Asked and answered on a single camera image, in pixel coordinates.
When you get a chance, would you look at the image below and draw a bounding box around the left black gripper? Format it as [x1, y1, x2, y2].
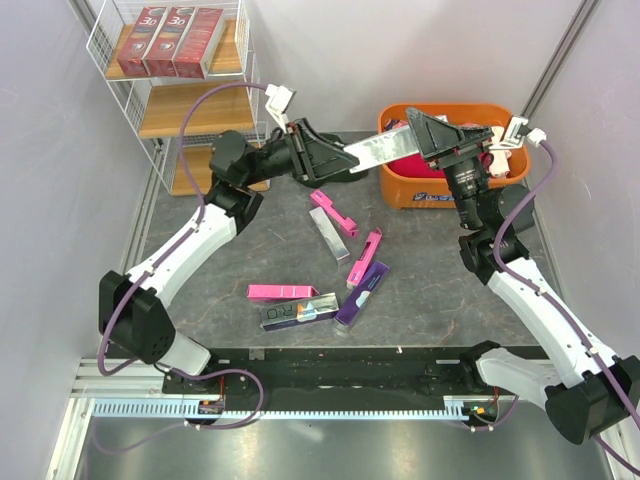
[241, 117, 358, 186]

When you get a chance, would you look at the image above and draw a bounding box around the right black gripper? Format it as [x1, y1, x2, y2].
[407, 107, 496, 229]

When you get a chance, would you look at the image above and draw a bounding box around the red white toothpaste box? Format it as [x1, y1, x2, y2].
[174, 7, 225, 79]

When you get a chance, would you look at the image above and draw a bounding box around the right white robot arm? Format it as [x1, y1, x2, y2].
[406, 107, 639, 445]

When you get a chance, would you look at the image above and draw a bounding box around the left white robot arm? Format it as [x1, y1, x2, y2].
[99, 119, 359, 393]

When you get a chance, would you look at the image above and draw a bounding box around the dark green baseball cap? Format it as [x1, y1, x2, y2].
[294, 133, 369, 185]

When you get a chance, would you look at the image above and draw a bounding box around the red folded cloth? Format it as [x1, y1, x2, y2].
[388, 154, 444, 178]

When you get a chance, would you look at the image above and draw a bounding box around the pink open toothpaste box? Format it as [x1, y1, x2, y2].
[310, 189, 359, 238]

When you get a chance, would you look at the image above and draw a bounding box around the white pink cloth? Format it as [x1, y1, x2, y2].
[487, 125, 512, 179]

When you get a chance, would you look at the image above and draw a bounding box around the orange plastic basket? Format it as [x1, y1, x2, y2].
[379, 103, 530, 209]

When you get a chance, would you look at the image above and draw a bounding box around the patterned cloth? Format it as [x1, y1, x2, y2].
[383, 119, 408, 132]

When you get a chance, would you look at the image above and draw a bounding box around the pink toothpaste box upright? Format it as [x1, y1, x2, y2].
[346, 228, 382, 290]

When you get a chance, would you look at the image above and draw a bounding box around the purple toothpaste box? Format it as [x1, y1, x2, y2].
[334, 261, 389, 332]

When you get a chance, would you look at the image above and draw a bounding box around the pink toothpaste box lying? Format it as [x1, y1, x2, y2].
[247, 284, 319, 302]

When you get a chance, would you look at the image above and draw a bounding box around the silver R&O toothpaste box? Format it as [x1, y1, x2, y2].
[260, 293, 340, 331]

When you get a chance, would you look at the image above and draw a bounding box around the white wire wooden shelf rack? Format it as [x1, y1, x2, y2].
[87, 1, 268, 196]

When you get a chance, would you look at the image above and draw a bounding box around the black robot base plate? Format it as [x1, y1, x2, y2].
[162, 346, 505, 398]

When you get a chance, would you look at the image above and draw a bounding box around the grey cable duct rail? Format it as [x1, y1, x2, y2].
[92, 397, 471, 421]

